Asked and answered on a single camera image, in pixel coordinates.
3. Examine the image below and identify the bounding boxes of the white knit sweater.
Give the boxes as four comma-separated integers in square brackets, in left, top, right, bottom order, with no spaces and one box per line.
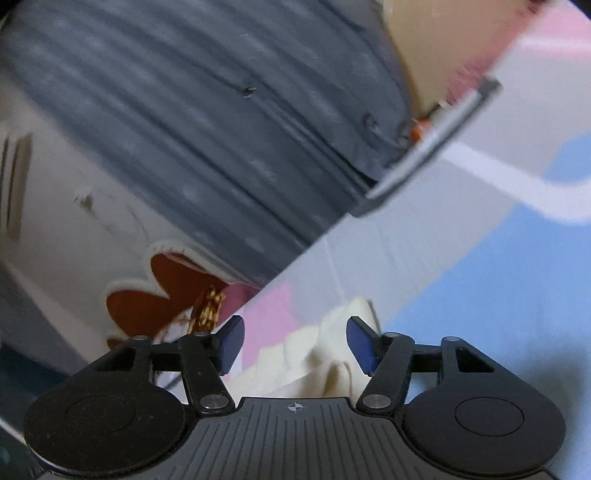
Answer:
[226,298,384,400]

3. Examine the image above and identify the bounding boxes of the white air conditioner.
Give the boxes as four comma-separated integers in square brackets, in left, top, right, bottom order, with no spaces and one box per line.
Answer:
[0,134,33,243]

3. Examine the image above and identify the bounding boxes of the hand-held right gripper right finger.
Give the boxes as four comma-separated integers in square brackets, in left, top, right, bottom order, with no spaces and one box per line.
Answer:
[346,316,499,415]

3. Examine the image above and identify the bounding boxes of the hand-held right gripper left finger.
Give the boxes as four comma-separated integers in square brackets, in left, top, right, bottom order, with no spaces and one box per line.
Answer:
[92,315,245,416]

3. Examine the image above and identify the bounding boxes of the red cloud-shaped headboard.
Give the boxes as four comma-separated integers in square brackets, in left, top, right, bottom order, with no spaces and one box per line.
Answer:
[105,237,259,352]

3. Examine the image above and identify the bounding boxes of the wide blue-grey curtain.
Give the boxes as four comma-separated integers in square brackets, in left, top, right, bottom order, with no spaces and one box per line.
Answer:
[0,0,411,287]

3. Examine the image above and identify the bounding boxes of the floral cloth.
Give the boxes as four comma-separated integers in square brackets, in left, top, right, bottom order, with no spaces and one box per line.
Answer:
[187,286,227,333]

